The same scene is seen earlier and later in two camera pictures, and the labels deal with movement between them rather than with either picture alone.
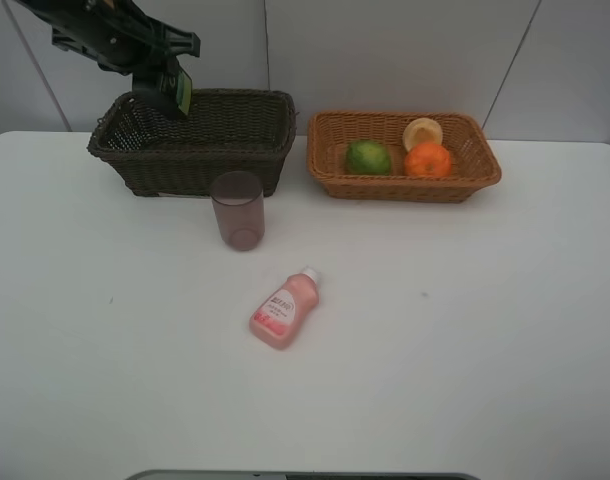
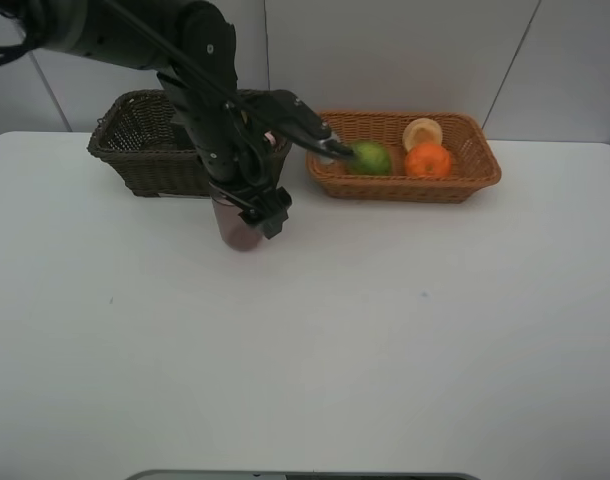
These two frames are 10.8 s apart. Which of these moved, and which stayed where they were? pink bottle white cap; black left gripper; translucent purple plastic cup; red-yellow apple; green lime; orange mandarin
Moved: black left gripper; pink bottle white cap
Stayed: translucent purple plastic cup; orange mandarin; red-yellow apple; green lime
